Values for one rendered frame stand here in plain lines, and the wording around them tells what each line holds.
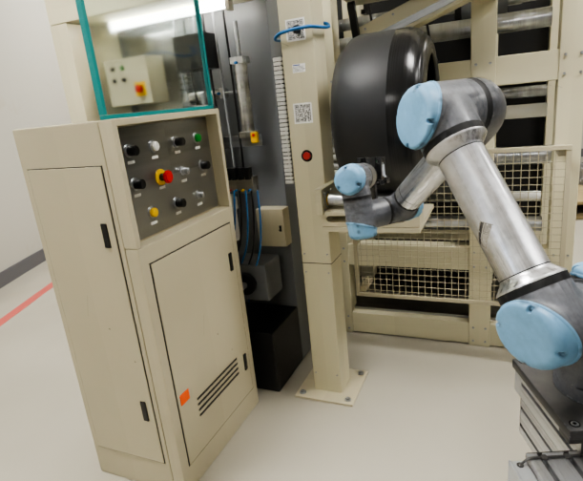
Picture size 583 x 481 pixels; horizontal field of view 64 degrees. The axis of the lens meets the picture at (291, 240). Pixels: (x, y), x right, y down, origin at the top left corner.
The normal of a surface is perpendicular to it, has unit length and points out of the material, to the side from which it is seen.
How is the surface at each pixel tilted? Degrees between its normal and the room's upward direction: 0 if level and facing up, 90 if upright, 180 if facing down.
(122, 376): 90
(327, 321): 90
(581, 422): 0
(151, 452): 90
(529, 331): 96
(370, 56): 47
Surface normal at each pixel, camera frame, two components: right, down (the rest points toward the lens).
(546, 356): -0.85, 0.32
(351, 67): -0.38, -0.32
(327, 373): -0.40, 0.30
